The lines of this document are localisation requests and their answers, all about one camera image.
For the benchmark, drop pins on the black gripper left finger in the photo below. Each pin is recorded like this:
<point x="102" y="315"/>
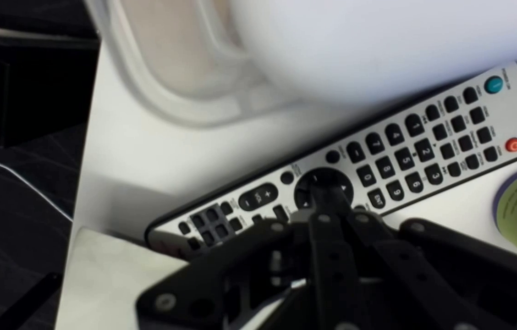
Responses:
<point x="305" y="266"/>

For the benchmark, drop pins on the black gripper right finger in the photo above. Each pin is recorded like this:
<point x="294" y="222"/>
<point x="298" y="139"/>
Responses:
<point x="441" y="279"/>

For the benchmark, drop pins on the silver black remote control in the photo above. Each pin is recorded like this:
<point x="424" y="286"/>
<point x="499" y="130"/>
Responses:
<point x="415" y="152"/>

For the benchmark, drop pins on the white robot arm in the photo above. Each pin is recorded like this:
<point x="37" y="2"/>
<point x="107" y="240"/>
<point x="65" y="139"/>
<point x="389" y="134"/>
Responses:
<point x="397" y="46"/>

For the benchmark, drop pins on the clear plastic storage box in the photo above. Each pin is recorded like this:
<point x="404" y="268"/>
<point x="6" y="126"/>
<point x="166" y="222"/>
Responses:
<point x="184" y="60"/>

